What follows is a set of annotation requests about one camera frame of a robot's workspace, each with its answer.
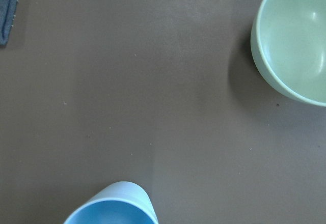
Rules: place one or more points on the blue plastic cup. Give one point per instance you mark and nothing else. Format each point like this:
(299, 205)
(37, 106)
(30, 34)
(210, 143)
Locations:
(120, 202)

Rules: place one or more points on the green bowl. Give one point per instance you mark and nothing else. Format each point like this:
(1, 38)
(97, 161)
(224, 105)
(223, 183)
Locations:
(288, 48)

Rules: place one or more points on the dark grey folded cloth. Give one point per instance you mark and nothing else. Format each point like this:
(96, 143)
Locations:
(8, 10)

